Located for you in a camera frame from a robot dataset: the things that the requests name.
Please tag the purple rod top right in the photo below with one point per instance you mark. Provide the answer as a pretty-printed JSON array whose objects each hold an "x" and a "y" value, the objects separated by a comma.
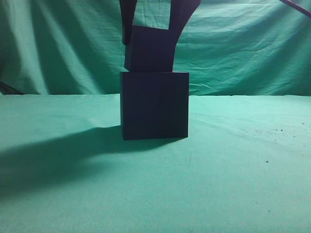
[{"x": 297, "y": 7}]

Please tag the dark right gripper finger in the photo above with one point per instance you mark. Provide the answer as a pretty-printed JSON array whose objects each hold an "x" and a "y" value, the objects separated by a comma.
[{"x": 180, "y": 13}]

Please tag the green table cloth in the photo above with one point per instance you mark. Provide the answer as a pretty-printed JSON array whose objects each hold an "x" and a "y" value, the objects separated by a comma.
[{"x": 244, "y": 168}]

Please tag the purple cube block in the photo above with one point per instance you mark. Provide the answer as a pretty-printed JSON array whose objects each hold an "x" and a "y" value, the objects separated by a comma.
[{"x": 150, "y": 50}]

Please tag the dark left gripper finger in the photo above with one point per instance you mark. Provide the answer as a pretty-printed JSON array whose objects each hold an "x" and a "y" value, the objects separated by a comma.
[{"x": 127, "y": 8}]

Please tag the green backdrop cloth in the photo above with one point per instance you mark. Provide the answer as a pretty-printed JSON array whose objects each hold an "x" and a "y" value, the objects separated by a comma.
[{"x": 229, "y": 47}]

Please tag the dark purple groove box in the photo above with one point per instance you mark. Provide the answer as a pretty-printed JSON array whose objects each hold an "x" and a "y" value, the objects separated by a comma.
[{"x": 154, "y": 105}]

